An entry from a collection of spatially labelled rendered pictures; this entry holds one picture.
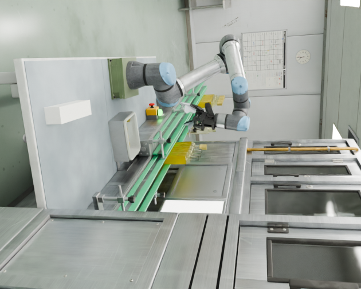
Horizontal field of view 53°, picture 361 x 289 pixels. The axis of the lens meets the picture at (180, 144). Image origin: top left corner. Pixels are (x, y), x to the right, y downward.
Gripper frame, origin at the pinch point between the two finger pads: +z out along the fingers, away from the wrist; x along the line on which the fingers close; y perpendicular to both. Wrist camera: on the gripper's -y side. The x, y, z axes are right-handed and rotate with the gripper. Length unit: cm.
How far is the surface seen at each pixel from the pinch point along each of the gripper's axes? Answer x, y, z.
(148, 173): 20.0, 27.3, 12.5
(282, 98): 404, -480, 6
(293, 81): 370, -501, -13
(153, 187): 25.2, 32.0, 8.4
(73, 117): -40, 49, 20
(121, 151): 7.6, 25.6, 25.5
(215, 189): 40.4, 15.6, -19.2
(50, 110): -48, 55, 23
